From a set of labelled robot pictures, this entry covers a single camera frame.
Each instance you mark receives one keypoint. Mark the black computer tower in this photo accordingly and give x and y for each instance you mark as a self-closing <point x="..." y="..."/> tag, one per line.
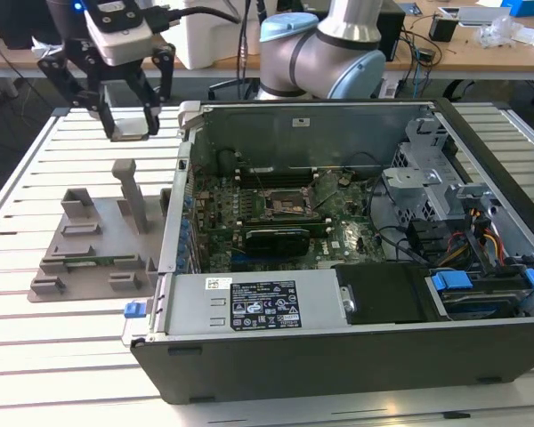
<point x="394" y="35"/>

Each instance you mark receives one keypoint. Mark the black plastic cover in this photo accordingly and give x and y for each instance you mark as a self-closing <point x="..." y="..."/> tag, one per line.
<point x="382" y="293"/>

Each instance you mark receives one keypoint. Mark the hard disk in blue carrier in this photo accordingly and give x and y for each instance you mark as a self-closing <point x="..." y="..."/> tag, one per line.
<point x="451" y="281"/>

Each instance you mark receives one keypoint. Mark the black connector block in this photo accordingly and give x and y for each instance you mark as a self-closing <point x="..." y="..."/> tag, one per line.
<point x="423" y="238"/>

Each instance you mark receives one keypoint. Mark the clear plastic bag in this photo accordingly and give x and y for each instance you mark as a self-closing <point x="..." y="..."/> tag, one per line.
<point x="498" y="31"/>

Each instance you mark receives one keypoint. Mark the crumpled white paper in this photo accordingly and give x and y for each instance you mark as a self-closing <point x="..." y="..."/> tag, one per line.
<point x="38" y="49"/>

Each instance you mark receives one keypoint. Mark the small blue clip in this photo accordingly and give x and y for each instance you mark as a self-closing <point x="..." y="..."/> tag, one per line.
<point x="133" y="310"/>

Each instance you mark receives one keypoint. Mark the silver power supply with label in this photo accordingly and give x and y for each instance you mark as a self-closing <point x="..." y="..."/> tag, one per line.
<point x="191" y="307"/>

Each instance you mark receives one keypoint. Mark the white flat box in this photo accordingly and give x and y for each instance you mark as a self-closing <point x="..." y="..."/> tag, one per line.
<point x="480" y="15"/>

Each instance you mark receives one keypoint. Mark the black open PC case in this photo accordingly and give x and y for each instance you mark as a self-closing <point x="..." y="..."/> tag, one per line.
<point x="338" y="369"/>

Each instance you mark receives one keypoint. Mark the CPU socket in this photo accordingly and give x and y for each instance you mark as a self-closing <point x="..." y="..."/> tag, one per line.
<point x="289" y="207"/>

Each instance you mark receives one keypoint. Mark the grey-brown parts rack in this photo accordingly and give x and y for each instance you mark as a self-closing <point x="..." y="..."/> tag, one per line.
<point x="111" y="249"/>

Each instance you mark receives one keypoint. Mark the round coin battery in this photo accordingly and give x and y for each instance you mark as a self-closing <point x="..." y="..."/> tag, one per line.
<point x="345" y="179"/>

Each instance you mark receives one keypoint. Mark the small black box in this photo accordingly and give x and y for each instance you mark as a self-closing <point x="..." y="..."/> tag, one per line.
<point x="442" y="29"/>

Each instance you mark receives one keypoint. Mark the silver CPU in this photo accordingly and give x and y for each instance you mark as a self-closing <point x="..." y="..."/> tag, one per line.
<point x="131" y="128"/>

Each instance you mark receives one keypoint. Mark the green RAM stick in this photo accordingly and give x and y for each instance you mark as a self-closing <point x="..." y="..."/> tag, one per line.
<point x="93" y="261"/>

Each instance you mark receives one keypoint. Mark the white camera box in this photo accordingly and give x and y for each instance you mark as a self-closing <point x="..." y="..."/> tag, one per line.
<point x="124" y="44"/>

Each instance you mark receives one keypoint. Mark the black office chair base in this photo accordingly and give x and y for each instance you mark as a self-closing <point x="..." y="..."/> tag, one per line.
<point x="460" y="89"/>

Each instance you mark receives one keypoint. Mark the black graphics card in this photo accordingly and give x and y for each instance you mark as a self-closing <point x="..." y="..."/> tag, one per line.
<point x="276" y="244"/>

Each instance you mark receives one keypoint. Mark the large black box device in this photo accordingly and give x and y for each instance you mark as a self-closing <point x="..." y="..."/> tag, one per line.
<point x="18" y="22"/>

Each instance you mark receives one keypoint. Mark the wooden desk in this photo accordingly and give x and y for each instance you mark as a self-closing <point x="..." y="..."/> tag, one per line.
<point x="471" y="53"/>
<point x="9" y="58"/>

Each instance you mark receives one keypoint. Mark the blue cardboard box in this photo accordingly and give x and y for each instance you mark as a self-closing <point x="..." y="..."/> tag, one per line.
<point x="529" y="8"/>

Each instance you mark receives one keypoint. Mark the grey metal drive cage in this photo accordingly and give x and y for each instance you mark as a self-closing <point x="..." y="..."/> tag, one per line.
<point x="409" y="178"/>

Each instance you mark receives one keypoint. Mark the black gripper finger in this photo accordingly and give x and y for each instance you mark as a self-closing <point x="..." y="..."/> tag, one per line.
<point x="164" y="71"/>
<point x="78" y="84"/>

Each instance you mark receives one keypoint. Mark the white printer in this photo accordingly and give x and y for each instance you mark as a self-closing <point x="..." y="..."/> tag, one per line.
<point x="213" y="40"/>

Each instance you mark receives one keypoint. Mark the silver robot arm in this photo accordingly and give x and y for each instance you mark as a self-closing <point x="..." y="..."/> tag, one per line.
<point x="351" y="18"/>

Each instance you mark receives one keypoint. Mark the green motherboard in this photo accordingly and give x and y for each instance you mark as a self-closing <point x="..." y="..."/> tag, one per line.
<point x="347" y="231"/>

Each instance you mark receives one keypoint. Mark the pale grey case latch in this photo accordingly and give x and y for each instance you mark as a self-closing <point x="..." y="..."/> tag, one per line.
<point x="190" y="113"/>

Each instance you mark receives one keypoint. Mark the black RAM slot bank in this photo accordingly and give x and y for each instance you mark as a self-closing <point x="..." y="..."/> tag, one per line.
<point x="276" y="178"/>
<point x="285" y="221"/>

